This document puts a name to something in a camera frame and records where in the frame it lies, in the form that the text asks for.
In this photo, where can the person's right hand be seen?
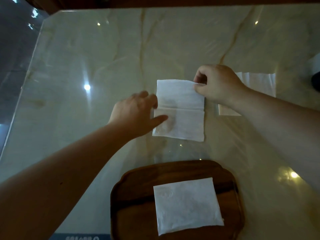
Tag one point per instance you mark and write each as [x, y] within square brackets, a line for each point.
[222, 84]

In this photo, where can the person's left hand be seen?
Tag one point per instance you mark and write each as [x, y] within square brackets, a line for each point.
[132, 114]

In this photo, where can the white napkin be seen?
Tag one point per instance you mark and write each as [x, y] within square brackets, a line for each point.
[187, 207]
[182, 97]
[260, 82]

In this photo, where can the brown wooden tray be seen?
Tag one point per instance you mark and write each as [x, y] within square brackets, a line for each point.
[135, 192]

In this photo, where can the person's left forearm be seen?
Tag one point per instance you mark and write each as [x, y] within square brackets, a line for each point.
[55, 182]

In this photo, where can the person's right forearm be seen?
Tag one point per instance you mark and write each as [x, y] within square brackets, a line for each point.
[282, 132]

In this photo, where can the black handheld device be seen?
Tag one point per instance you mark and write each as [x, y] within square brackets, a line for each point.
[317, 82]

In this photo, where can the dark blue printed card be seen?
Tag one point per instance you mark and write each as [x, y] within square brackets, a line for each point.
[75, 237]

